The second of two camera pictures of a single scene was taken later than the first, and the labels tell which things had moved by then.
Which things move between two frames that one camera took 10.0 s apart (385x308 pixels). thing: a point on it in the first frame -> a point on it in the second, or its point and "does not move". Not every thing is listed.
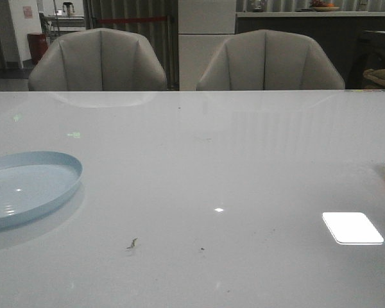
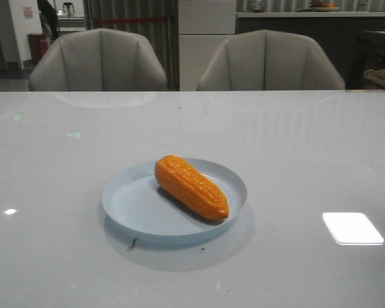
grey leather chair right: (267, 59) does not move
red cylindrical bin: (38, 44) does not move
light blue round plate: (21, 186) -> (135, 199)
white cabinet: (203, 27) does not move
